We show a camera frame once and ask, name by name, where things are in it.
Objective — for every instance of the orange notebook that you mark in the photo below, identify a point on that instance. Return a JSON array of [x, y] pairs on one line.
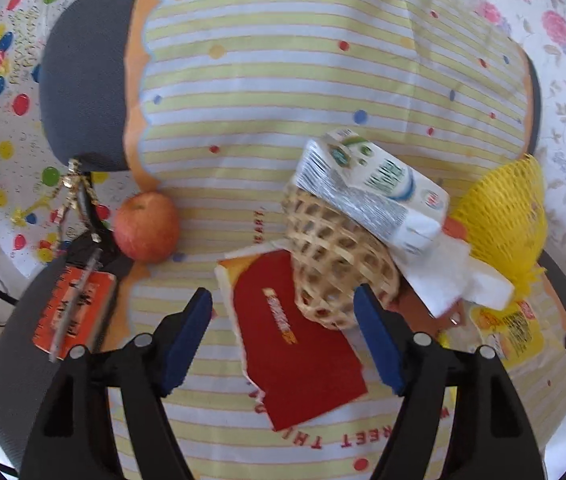
[[78, 310]]

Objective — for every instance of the yellow foam fruit net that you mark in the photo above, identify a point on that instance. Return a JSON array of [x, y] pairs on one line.
[[505, 220]]

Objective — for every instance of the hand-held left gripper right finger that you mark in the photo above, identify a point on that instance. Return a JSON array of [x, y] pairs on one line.
[[377, 340]]

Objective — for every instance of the white paper tissue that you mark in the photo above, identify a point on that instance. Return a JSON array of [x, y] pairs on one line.
[[433, 280]]

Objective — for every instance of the yellow snack packet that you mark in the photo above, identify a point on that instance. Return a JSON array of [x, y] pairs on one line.
[[510, 330]]

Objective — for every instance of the white dotted sheet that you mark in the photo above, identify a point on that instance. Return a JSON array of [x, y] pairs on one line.
[[8, 110]]

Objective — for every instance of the red apple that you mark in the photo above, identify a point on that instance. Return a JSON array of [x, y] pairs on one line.
[[147, 227]]

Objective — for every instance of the woven wicker basket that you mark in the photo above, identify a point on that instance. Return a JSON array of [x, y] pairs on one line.
[[335, 265]]

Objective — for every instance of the yellow striped cloth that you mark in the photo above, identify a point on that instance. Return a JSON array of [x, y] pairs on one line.
[[273, 110]]

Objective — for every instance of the red paper packet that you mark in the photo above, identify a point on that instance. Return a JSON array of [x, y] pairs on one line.
[[293, 340]]

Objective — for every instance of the white floral cloth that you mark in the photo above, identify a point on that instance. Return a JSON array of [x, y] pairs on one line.
[[563, 60]]

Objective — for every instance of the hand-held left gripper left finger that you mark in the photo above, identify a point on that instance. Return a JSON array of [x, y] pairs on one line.
[[189, 340]]

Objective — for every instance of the white green milk carton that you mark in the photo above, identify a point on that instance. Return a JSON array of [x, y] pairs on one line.
[[373, 190]]

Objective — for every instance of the dark grey round pad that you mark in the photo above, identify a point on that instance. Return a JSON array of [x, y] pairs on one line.
[[85, 85]]

